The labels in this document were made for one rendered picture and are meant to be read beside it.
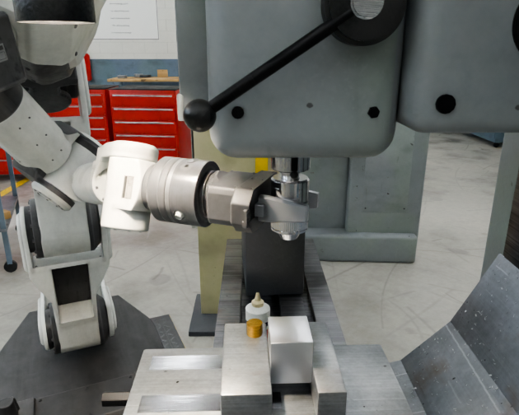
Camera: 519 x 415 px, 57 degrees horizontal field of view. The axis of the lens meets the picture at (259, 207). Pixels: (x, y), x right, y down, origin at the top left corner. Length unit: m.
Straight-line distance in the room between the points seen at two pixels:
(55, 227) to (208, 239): 1.41
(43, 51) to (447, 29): 0.59
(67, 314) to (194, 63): 0.95
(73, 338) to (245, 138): 1.03
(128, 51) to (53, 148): 9.01
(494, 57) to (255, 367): 0.43
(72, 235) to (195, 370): 0.58
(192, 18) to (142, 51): 9.24
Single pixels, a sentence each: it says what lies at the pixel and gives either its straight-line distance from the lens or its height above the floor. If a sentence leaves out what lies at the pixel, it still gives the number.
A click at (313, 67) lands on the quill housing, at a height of 1.40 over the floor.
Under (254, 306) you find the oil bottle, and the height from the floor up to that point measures 1.02.
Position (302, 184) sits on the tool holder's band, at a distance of 0.56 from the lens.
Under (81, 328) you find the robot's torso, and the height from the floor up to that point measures 0.71.
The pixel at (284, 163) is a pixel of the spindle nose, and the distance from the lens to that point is 0.55.
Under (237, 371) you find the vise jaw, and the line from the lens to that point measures 0.61.
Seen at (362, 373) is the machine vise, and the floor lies 1.00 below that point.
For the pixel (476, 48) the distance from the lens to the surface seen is 0.48.
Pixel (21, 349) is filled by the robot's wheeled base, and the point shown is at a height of 0.57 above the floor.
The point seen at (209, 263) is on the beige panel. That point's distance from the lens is 2.53.
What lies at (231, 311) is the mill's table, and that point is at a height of 0.93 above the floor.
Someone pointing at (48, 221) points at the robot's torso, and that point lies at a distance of 1.16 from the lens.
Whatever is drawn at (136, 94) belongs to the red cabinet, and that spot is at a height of 0.95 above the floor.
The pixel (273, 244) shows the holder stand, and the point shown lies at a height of 1.05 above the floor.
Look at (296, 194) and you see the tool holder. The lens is 0.56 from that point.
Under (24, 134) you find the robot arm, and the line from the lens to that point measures 0.82.
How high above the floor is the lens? 1.42
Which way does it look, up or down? 19 degrees down
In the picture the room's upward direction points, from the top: straight up
